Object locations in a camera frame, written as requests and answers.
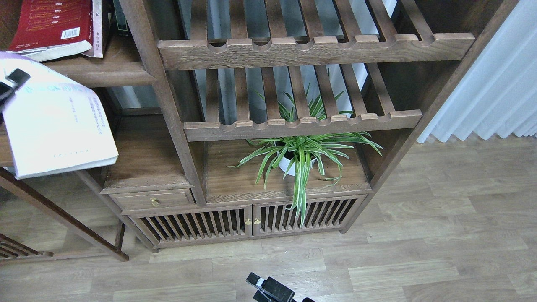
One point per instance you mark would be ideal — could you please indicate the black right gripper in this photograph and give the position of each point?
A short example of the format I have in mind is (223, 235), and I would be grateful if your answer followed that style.
(269, 290)

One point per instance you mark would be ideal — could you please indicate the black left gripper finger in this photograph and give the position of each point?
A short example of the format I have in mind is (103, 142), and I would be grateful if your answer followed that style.
(12, 83)

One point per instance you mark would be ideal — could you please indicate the white lavender paperback book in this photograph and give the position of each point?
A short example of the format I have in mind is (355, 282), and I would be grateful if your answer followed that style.
(54, 124)

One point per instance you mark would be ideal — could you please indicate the red paperback book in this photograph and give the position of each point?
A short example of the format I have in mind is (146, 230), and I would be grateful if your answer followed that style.
(50, 29)

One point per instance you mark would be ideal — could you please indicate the dark maroon hardcover book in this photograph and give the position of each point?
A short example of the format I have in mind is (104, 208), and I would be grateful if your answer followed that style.
(102, 15)

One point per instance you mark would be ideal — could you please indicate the white plant pot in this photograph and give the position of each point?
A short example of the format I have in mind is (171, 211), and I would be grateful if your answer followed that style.
(289, 161)

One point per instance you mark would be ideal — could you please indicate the brass drawer knob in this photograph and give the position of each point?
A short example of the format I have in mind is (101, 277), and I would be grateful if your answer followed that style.
(154, 202)

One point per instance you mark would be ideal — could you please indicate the green spider plant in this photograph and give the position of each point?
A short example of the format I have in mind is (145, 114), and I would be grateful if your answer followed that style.
(325, 148)

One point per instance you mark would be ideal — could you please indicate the green spine book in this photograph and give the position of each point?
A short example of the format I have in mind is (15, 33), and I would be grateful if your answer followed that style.
(120, 19)

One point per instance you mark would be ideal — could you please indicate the dark wooden bookshelf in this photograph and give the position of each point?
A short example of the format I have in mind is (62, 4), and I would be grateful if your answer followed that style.
(231, 70)

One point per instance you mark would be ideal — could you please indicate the white pleated curtain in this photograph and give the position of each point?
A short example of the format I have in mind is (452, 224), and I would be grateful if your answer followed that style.
(498, 94)

